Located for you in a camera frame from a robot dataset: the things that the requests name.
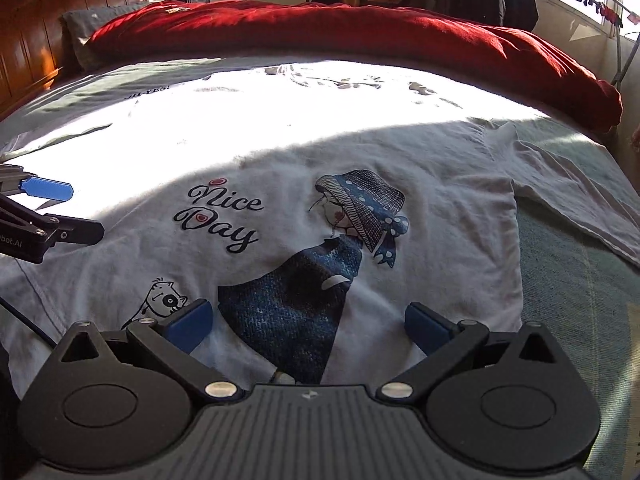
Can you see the grey bed sheet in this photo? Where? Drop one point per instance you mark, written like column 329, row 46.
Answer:
column 60, row 105

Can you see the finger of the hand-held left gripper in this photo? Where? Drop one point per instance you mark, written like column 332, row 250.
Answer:
column 47, row 190
column 50, row 230

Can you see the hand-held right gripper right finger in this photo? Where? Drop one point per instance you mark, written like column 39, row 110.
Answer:
column 425, row 327

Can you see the row of hanging socks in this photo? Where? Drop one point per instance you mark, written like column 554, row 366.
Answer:
column 600, row 7

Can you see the metal drying rack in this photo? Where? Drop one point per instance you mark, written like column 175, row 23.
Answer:
column 617, row 45

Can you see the wooden headboard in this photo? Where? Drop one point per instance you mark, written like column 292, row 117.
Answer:
column 40, row 35

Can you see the white printed t-shirt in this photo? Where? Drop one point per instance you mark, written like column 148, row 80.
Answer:
column 275, row 160

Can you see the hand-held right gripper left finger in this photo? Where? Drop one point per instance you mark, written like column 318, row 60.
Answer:
column 192, row 325

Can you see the red duvet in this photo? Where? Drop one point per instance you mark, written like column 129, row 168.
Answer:
column 350, row 35

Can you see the dark hanging jacket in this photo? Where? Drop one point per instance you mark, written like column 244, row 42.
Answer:
column 520, row 2

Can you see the grey pillow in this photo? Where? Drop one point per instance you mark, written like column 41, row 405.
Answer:
column 85, row 25

